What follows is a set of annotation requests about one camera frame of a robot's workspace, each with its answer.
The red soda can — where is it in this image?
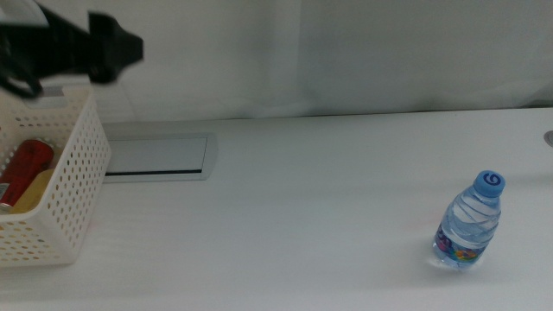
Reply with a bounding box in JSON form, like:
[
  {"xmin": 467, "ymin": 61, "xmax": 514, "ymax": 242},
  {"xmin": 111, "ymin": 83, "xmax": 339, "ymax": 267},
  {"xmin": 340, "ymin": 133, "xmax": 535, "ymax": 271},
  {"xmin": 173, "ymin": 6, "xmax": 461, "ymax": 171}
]
[{"xmin": 0, "ymin": 138, "xmax": 56, "ymax": 213}]

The yellow juice bottle white cap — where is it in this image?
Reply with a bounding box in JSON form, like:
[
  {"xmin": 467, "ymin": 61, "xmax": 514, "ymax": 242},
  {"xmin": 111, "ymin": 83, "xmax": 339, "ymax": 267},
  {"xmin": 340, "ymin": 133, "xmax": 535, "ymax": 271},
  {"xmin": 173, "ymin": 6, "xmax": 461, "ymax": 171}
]
[{"xmin": 8, "ymin": 168, "xmax": 57, "ymax": 216}]

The clear water bottle blue cap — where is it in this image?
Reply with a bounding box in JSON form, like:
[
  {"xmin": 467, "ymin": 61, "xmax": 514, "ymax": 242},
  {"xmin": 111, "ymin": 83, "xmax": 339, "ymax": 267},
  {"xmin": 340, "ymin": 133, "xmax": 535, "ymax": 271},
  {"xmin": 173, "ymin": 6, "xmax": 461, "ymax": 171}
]
[{"xmin": 431, "ymin": 169, "xmax": 506, "ymax": 272}]

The white perforated plastic basket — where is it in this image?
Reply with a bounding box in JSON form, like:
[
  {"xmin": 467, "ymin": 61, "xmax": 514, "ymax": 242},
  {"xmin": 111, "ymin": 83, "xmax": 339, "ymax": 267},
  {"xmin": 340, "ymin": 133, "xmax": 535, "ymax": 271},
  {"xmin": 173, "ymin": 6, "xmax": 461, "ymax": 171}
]
[{"xmin": 0, "ymin": 84, "xmax": 112, "ymax": 265}]

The white fabric backdrop curtain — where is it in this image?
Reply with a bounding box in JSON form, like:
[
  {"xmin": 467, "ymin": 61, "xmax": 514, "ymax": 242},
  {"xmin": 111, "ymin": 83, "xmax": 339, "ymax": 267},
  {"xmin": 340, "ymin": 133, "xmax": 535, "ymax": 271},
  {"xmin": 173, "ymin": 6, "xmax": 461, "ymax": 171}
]
[{"xmin": 0, "ymin": 0, "xmax": 553, "ymax": 124}]

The silver table cable hatch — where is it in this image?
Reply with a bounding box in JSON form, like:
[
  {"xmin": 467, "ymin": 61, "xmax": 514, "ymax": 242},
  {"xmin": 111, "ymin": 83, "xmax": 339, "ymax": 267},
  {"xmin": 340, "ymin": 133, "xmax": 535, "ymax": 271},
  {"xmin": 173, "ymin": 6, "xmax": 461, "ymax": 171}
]
[{"xmin": 102, "ymin": 131, "xmax": 219, "ymax": 183}]

